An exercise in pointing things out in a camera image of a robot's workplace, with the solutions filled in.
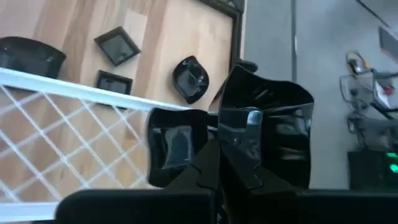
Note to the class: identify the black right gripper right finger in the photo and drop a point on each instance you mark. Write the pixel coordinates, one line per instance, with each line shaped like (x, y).
(242, 155)

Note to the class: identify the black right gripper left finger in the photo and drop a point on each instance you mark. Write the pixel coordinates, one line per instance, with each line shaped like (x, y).
(205, 174)

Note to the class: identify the black wavy square mini plate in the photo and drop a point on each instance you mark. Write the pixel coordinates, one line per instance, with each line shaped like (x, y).
(174, 146)
(286, 93)

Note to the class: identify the black mounting bar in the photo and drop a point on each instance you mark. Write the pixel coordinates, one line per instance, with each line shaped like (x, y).
(247, 66)

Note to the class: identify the black box green light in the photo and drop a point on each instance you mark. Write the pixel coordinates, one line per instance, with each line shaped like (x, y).
(367, 171)

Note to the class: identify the grey floor equipment pile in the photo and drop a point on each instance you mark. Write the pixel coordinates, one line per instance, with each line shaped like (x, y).
(373, 130)

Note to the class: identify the grey panel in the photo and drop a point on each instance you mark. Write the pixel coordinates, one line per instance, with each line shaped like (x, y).
(390, 43)

